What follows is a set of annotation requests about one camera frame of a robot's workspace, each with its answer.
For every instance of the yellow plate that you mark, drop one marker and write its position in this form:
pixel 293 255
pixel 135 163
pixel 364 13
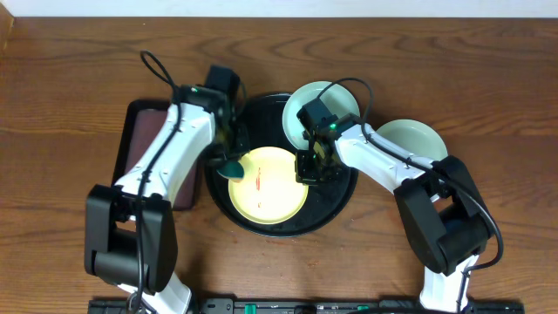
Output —
pixel 268 193

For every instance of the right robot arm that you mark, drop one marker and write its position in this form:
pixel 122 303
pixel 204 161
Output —
pixel 446 222

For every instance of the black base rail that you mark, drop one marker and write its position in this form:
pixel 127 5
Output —
pixel 229 306

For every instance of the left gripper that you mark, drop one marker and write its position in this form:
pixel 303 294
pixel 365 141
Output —
pixel 231 142

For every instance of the light blue plate top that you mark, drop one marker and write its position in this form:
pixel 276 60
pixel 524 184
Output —
pixel 337 99

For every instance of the rectangular black tray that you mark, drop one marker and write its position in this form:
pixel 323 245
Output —
pixel 144 119

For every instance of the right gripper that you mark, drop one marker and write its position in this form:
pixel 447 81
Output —
pixel 302 174

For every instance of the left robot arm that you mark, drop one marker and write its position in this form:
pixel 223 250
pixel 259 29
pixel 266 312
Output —
pixel 130 238

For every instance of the green sponge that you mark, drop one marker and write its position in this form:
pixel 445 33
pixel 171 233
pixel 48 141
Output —
pixel 231 170

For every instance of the light blue plate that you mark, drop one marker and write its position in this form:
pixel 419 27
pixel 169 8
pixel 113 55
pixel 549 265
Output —
pixel 415 137
pixel 337 99

